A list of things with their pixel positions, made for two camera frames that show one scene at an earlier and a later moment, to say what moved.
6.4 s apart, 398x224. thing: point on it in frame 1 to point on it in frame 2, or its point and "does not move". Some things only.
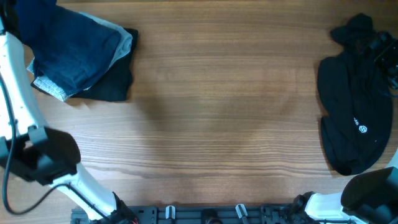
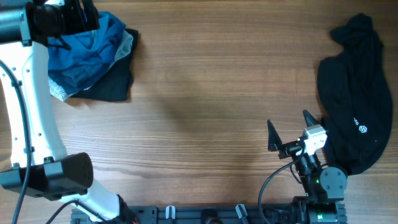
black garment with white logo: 358,101 does not move
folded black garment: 114,86 does not move
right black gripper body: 387,59 to 305,166
